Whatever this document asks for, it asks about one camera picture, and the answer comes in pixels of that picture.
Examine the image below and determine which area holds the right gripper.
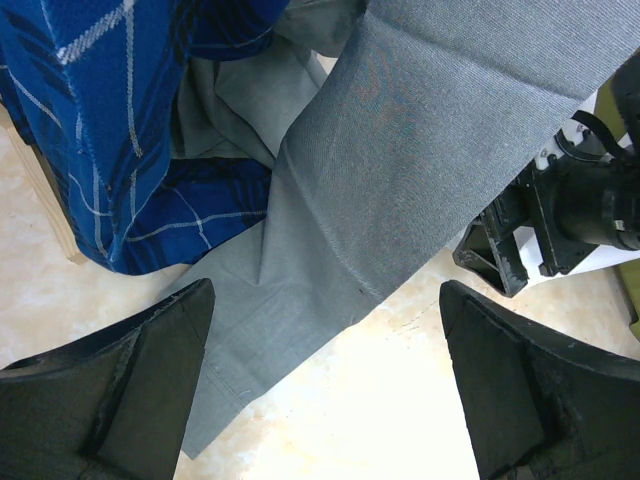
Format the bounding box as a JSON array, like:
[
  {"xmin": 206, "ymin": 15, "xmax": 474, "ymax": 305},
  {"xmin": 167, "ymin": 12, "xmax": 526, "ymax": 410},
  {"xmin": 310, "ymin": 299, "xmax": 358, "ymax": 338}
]
[{"xmin": 453, "ymin": 64, "xmax": 639, "ymax": 297}]

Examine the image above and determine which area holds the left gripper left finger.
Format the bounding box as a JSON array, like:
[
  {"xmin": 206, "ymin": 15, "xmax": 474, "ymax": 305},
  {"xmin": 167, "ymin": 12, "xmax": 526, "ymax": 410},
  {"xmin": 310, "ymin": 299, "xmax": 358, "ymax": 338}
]
[{"xmin": 1, "ymin": 279, "xmax": 215, "ymax": 479}]

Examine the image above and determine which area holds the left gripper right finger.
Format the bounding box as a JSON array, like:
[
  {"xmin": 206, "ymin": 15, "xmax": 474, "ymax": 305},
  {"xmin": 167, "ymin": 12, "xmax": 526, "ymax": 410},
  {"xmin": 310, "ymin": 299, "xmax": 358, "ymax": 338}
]
[{"xmin": 439, "ymin": 281, "xmax": 639, "ymax": 479}]

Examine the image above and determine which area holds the grey shirt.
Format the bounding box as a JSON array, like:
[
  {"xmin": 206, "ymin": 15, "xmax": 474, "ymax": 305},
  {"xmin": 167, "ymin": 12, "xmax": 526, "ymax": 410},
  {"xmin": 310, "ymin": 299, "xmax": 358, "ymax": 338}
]
[{"xmin": 179, "ymin": 1, "xmax": 639, "ymax": 457}]

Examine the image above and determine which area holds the white shirt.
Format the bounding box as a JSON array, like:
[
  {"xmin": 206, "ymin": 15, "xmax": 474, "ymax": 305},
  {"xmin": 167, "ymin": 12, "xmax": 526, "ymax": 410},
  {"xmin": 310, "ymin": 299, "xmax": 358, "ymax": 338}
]
[{"xmin": 466, "ymin": 146, "xmax": 639, "ymax": 297}]

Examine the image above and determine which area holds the blue plaid shirt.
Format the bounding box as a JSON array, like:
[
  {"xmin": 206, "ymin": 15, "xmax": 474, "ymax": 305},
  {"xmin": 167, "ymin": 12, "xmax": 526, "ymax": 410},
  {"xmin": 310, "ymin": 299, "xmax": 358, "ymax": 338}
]
[{"xmin": 1, "ymin": 1, "xmax": 286, "ymax": 275}]

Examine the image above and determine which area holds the green plastic basket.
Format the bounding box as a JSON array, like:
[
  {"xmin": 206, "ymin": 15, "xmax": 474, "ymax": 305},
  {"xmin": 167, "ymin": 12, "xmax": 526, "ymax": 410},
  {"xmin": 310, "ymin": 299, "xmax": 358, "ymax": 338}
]
[{"xmin": 595, "ymin": 78, "xmax": 639, "ymax": 337}]

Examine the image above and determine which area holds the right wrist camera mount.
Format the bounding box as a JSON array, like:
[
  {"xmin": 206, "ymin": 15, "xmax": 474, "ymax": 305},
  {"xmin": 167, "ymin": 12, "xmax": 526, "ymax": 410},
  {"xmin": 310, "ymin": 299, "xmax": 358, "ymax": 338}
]
[{"xmin": 533, "ymin": 110, "xmax": 632, "ymax": 171}]

